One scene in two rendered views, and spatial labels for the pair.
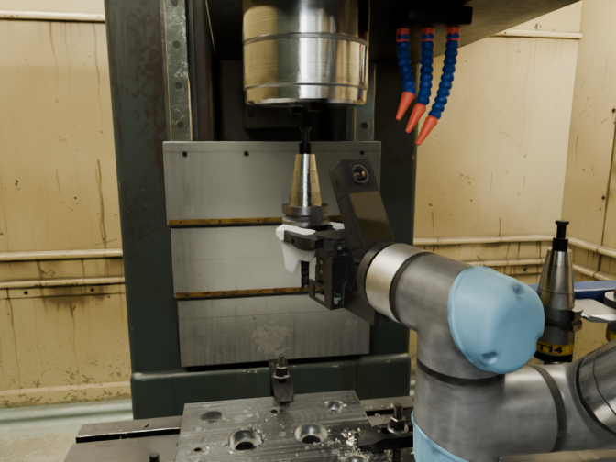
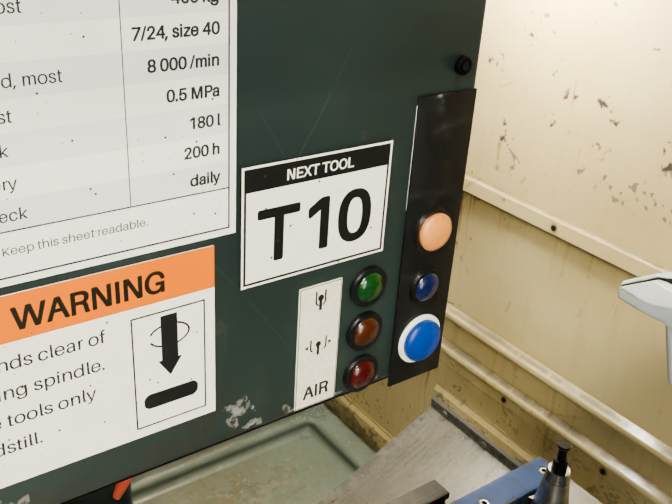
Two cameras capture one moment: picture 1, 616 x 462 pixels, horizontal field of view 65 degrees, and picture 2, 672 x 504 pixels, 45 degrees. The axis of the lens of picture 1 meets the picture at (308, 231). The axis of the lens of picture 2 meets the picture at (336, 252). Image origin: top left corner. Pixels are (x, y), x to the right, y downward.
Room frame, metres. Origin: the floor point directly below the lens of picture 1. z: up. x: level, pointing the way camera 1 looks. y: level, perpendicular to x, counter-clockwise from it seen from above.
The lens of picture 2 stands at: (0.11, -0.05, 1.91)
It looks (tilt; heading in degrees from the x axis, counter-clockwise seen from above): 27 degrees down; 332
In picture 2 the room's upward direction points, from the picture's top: 4 degrees clockwise
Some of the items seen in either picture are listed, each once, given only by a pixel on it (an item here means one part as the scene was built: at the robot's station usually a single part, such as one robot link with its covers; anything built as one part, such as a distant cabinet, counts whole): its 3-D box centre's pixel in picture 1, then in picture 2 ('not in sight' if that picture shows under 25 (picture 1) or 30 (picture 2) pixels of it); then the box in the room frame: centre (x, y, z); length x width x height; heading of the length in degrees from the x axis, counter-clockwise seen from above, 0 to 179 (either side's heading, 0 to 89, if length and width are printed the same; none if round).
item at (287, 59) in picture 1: (305, 57); not in sight; (0.65, 0.00, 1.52); 0.16 x 0.16 x 0.12
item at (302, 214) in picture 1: (305, 214); not in sight; (0.65, 0.00, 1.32); 0.06 x 0.06 x 0.03
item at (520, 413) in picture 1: (474, 412); not in sight; (0.40, -0.15, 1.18); 0.11 x 0.08 x 0.11; 95
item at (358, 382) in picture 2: not in sight; (361, 373); (0.48, -0.27, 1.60); 0.02 x 0.01 x 0.02; 99
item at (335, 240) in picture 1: (358, 269); not in sight; (0.53, -0.06, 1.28); 0.12 x 0.08 x 0.09; 29
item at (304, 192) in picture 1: (305, 179); not in sight; (0.65, 0.00, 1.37); 0.04 x 0.04 x 0.07
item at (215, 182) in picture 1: (276, 254); not in sight; (1.08, 0.07, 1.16); 0.48 x 0.05 x 0.51; 99
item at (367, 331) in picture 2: not in sight; (365, 331); (0.48, -0.27, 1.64); 0.02 x 0.01 x 0.02; 99
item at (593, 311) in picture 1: (593, 311); not in sight; (0.57, -0.35, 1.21); 0.07 x 0.05 x 0.01; 9
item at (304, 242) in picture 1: (313, 240); not in sight; (0.57, -0.01, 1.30); 0.09 x 0.05 x 0.02; 42
